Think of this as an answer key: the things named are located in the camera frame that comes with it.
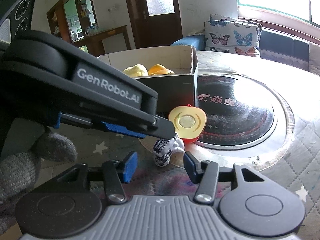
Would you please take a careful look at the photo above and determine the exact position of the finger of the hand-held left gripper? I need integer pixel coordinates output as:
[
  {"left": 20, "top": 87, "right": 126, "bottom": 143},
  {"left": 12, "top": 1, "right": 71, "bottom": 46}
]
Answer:
[
  {"left": 139, "top": 114, "right": 176, "bottom": 141},
  {"left": 100, "top": 121, "right": 148, "bottom": 140}
]

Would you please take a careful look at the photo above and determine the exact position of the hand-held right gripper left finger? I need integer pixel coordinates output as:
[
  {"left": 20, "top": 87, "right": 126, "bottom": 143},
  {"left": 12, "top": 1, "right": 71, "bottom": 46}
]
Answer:
[{"left": 54, "top": 151, "right": 138, "bottom": 203}]

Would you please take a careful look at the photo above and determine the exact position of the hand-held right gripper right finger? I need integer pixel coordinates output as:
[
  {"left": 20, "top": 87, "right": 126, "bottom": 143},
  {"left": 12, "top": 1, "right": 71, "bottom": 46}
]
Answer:
[{"left": 183, "top": 152, "right": 268, "bottom": 203}]

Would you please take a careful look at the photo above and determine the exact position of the black and white figurine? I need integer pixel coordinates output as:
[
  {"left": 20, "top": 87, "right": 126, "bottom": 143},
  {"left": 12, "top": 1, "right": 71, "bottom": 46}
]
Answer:
[{"left": 152, "top": 134, "right": 186, "bottom": 167}]

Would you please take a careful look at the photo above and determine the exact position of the red toy apple half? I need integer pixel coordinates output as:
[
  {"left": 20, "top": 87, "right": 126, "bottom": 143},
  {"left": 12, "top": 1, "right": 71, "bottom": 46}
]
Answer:
[{"left": 168, "top": 104, "right": 207, "bottom": 144}]

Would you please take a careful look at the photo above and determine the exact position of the grey cardboard box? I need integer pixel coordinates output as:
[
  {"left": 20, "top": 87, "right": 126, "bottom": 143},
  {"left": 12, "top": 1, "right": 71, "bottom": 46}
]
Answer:
[{"left": 97, "top": 45, "right": 199, "bottom": 113}]

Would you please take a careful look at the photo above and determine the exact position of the large yellow rubber duck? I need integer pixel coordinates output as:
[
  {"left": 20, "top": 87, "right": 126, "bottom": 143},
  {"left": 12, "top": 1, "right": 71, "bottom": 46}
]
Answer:
[{"left": 148, "top": 64, "right": 175, "bottom": 76}]

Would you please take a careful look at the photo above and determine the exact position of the yellow plush duck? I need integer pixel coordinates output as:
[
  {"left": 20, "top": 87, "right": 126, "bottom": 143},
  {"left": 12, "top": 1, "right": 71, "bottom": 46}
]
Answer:
[{"left": 123, "top": 64, "right": 149, "bottom": 78}]

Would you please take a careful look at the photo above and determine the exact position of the person's left hand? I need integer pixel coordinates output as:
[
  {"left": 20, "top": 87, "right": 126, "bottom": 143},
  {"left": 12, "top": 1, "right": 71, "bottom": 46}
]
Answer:
[{"left": 0, "top": 127, "right": 78, "bottom": 207}]

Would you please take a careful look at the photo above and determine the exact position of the dark wooden display cabinet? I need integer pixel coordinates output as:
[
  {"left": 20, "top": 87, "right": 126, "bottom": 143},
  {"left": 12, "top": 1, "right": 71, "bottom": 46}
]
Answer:
[{"left": 47, "top": 0, "right": 98, "bottom": 56}]

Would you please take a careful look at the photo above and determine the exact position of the dark wooden sideboard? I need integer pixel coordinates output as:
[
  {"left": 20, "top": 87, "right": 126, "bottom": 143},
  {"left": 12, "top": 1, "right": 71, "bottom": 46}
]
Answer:
[{"left": 85, "top": 25, "right": 132, "bottom": 56}]

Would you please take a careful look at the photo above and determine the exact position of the black round induction cooker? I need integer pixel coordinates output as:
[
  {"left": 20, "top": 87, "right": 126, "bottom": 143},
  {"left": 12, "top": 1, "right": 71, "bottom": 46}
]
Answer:
[{"left": 194, "top": 74, "right": 293, "bottom": 158}]

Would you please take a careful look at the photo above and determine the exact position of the blue cloth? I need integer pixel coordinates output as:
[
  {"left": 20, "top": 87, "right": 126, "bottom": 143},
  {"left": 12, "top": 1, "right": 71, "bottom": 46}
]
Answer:
[{"left": 171, "top": 34, "right": 206, "bottom": 51}]

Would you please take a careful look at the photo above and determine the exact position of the quilted star print tablecloth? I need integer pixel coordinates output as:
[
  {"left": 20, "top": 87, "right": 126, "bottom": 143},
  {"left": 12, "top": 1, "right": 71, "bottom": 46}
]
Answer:
[{"left": 37, "top": 49, "right": 320, "bottom": 233}]

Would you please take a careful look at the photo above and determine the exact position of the dark wooden door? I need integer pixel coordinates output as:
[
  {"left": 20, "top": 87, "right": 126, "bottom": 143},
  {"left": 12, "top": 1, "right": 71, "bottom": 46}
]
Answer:
[{"left": 122, "top": 0, "right": 183, "bottom": 50}]

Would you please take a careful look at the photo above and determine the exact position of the butterfly print pillow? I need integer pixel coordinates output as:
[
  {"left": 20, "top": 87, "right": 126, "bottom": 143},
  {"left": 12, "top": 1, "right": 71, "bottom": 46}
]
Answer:
[
  {"left": 204, "top": 20, "right": 263, "bottom": 57},
  {"left": 209, "top": 14, "right": 238, "bottom": 22}
]

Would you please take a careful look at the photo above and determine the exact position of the dark green sofa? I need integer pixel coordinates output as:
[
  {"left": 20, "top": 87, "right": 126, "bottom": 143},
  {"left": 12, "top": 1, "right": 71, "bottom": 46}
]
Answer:
[{"left": 259, "top": 29, "right": 311, "bottom": 62}]

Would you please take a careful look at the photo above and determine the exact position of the beige cushion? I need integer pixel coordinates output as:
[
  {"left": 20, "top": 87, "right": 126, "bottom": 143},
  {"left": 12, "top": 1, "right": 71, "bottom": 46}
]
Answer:
[{"left": 309, "top": 42, "right": 320, "bottom": 76}]

